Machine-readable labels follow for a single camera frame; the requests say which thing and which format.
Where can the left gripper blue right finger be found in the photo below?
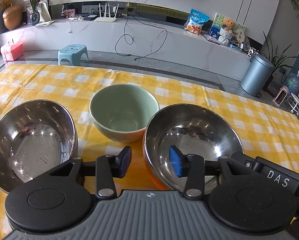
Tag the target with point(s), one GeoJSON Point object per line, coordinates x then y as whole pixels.
{"type": "Point", "coordinates": [178, 161]}

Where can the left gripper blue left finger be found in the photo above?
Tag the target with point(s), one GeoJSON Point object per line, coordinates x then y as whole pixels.
{"type": "Point", "coordinates": [122, 162]}

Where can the orange steel bowl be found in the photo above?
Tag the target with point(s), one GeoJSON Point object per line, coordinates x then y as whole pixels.
{"type": "Point", "coordinates": [194, 130]}

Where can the green ceramic bowl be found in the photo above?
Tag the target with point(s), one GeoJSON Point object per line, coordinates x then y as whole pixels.
{"type": "Point", "coordinates": [122, 112]}

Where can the blue steel bowl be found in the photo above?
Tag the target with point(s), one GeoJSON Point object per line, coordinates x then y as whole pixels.
{"type": "Point", "coordinates": [35, 136]}

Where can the yellow checked tablecloth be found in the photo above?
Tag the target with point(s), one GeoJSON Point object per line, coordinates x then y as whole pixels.
{"type": "Point", "coordinates": [264, 130]}

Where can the white round stool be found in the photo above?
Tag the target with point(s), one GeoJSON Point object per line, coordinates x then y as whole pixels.
{"type": "Point", "coordinates": [293, 102]}

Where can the blue water jug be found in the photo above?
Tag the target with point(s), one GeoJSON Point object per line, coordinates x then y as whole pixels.
{"type": "Point", "coordinates": [292, 82]}

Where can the grey trash can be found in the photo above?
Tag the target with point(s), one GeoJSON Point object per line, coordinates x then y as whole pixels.
{"type": "Point", "coordinates": [256, 75]}

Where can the blue plastic stool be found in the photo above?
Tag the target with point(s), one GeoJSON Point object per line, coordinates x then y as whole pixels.
{"type": "Point", "coordinates": [73, 54]}

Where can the potted green plant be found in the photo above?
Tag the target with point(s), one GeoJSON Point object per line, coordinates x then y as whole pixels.
{"type": "Point", "coordinates": [276, 58]}

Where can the teddy bear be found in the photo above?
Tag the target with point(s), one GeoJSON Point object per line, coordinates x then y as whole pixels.
{"type": "Point", "coordinates": [226, 31]}

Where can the white wifi router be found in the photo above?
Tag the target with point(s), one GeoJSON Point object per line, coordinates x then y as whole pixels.
{"type": "Point", "coordinates": [107, 16]}

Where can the blue snack bag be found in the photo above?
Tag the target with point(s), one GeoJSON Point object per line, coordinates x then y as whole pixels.
{"type": "Point", "coordinates": [196, 21]}

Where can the green picture book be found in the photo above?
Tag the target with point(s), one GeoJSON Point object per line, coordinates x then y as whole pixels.
{"type": "Point", "coordinates": [239, 30]}

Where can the pink storage box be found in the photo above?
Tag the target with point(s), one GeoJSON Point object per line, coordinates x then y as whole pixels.
{"type": "Point", "coordinates": [12, 51]}

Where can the pink photo card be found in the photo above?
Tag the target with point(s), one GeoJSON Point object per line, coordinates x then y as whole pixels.
{"type": "Point", "coordinates": [69, 13]}

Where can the gold acorn vase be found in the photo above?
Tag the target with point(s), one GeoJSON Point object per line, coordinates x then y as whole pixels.
{"type": "Point", "coordinates": [10, 15]}

